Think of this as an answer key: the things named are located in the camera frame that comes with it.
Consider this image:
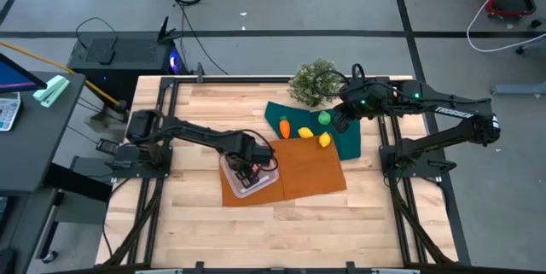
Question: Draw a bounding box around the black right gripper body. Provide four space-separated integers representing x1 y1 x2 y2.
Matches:
336 94 363 122

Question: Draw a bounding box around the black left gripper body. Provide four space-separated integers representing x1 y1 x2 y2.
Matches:
225 145 274 172

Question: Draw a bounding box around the orange toy carrot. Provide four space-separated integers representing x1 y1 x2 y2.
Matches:
279 115 292 140

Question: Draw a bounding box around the clear plastic tupperware container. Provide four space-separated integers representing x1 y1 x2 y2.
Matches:
219 140 281 200

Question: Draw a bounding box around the dark green cloth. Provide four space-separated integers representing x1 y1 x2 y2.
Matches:
264 101 363 161

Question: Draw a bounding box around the small green potted plant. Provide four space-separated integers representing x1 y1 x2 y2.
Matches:
288 58 345 108

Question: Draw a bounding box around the orange cloth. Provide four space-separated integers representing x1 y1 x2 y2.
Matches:
218 135 348 207

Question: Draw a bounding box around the black wifi antenna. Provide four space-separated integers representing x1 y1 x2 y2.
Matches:
156 15 183 45

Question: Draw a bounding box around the black computer tower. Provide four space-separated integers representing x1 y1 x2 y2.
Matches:
67 30 191 96

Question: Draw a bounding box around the yellow pole with black base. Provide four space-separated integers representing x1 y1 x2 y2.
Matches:
0 41 129 132

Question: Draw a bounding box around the grey table leg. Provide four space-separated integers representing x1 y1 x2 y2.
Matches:
490 81 546 98

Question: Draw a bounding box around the small black adapter box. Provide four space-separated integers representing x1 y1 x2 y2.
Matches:
99 47 117 66

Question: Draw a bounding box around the dark grey desk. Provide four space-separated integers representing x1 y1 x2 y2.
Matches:
0 71 87 196

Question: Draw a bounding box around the black caster wheel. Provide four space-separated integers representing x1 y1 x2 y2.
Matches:
41 249 60 265

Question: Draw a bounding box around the mint green stapler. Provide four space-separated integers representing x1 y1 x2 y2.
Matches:
32 74 71 108

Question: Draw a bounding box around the white calculator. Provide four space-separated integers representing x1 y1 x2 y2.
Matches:
0 91 22 132

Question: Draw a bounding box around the black computer monitor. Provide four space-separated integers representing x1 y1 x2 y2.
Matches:
0 53 48 95

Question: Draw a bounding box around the black metal table frame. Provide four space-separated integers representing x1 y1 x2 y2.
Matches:
104 75 460 274

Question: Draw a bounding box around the long white cable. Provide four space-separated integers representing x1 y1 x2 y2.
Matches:
466 0 546 53

